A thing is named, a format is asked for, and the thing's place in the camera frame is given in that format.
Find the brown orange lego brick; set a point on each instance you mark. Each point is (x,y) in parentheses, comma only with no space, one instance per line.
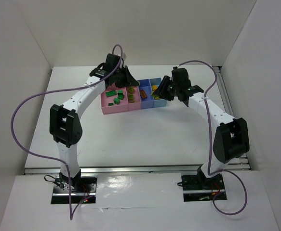
(143,94)

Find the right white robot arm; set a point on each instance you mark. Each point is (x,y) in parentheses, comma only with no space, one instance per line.
(207,109)

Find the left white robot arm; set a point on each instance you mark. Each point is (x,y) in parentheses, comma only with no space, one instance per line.
(65,124)

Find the green small lego brick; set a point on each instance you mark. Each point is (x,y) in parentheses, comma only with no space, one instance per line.
(121,97)

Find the light blue bin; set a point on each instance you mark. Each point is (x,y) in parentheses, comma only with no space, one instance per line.
(161,102)

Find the small lime lego brick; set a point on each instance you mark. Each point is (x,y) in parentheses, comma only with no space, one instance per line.
(131,90)

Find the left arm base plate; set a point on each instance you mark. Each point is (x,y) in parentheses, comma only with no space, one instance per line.
(86,191)

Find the aluminium side rail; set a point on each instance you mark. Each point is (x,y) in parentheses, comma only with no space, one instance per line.
(229,113)

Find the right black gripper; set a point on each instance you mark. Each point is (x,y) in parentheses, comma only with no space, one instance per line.
(167,87)

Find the aluminium front rail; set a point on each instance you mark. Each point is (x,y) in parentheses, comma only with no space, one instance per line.
(119,170)

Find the dark green lego brick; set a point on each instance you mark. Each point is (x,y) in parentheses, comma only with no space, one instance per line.
(116,101)

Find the green long lego brick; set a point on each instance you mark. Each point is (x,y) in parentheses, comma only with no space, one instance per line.
(111,93)

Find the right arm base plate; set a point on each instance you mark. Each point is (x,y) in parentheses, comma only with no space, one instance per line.
(195,191)

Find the large pink bin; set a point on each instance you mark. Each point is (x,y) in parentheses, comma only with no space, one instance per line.
(116,108)

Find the dark blue bin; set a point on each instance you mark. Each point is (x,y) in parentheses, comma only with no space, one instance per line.
(145,90)

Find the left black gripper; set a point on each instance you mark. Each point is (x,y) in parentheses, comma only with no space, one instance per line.
(122,77)

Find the lime lego brick dropped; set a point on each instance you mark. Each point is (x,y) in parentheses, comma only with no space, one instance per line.
(130,97)

